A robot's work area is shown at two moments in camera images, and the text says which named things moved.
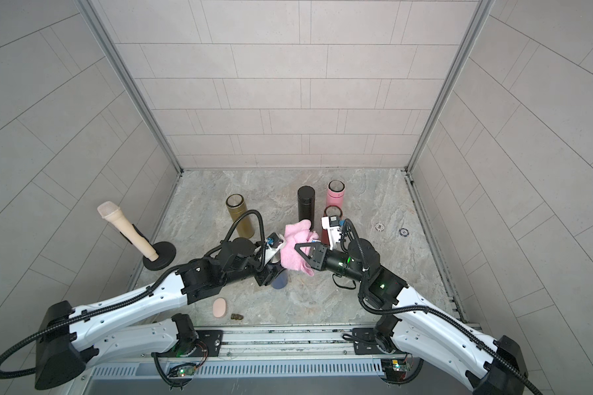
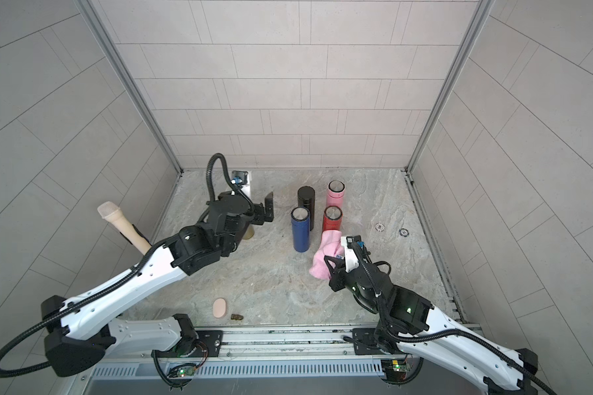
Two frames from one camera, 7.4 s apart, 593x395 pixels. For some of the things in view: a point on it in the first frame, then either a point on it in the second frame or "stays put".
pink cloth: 297,232 -> 330,244
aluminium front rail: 284,343 stays put
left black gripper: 268,275 -> 259,217
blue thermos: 280,280 -> 301,224
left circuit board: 186,371 stays put
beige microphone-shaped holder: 159,257 stays put
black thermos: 306,197 stays put
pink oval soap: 219,308 stays put
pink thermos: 335,193 stays put
